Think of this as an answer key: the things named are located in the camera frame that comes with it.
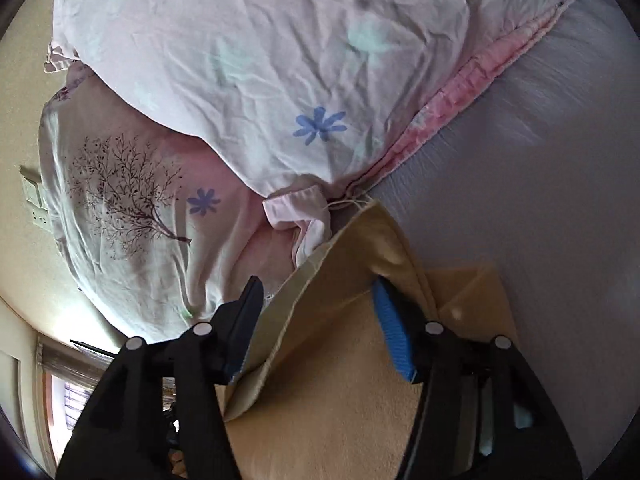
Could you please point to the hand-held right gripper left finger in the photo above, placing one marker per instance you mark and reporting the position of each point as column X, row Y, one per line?
column 243, row 332

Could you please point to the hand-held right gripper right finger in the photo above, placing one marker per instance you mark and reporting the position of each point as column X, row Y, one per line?
column 395, row 332

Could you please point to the yellow small garment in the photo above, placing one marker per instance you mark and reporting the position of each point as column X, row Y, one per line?
column 330, row 400

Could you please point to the tree print pillow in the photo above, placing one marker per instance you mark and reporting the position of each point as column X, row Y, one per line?
column 135, row 220

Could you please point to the window with curtain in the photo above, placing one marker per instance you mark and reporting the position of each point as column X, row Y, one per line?
column 60, row 395

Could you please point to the pink floral quilt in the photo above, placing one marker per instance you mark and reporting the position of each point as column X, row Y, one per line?
column 280, row 60

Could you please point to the wall power socket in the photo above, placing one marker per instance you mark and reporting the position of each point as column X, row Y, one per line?
column 35, row 197

